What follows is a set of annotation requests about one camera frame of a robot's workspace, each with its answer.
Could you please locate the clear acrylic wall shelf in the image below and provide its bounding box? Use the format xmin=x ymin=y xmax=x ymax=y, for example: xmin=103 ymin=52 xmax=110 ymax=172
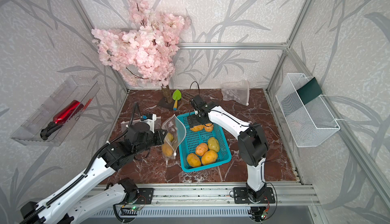
xmin=11 ymin=76 xmax=100 ymax=146

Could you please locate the white wire wall basket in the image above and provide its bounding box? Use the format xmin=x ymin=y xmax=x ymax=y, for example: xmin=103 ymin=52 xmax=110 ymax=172
xmin=276 ymin=73 xmax=340 ymax=148

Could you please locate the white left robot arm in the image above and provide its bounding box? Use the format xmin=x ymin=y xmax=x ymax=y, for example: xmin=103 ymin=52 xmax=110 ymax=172
xmin=21 ymin=122 xmax=168 ymax=224

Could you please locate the dark green card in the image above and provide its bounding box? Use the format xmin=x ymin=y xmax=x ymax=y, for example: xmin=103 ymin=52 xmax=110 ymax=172
xmin=297 ymin=77 xmax=323 ymax=105

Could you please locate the pink cherry blossom tree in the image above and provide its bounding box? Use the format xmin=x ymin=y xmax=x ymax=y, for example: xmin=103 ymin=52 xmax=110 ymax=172
xmin=91 ymin=0 xmax=192 ymax=104

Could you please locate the green toy shovel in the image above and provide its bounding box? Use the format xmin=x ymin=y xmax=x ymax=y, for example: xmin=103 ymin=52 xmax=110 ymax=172
xmin=172 ymin=90 xmax=182 ymax=111

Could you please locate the orange potato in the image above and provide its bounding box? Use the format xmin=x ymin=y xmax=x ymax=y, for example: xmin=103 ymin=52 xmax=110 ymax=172
xmin=196 ymin=143 xmax=209 ymax=157
xmin=161 ymin=143 xmax=174 ymax=158

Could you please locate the teal plastic basket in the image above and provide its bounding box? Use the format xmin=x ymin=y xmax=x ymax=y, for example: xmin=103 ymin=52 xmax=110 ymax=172
xmin=177 ymin=112 xmax=232 ymax=173

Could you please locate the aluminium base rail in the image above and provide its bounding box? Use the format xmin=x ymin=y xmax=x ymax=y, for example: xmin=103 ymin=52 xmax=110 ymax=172
xmin=85 ymin=181 xmax=321 ymax=219

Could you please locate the large brown potato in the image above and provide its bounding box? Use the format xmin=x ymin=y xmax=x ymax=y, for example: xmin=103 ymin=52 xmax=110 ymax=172
xmin=201 ymin=150 xmax=218 ymax=165

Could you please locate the green-yellow potato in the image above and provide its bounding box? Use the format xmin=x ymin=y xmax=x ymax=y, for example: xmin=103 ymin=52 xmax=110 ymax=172
xmin=166 ymin=133 xmax=174 ymax=142
xmin=207 ymin=137 xmax=220 ymax=153

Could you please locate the clear zipper bag with dots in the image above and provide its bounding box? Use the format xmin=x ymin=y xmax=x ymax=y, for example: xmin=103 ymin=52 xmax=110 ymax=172
xmin=120 ymin=119 xmax=161 ymax=132

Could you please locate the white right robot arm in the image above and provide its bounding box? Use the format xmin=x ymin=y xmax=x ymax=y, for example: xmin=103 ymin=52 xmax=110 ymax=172
xmin=188 ymin=95 xmax=277 ymax=204

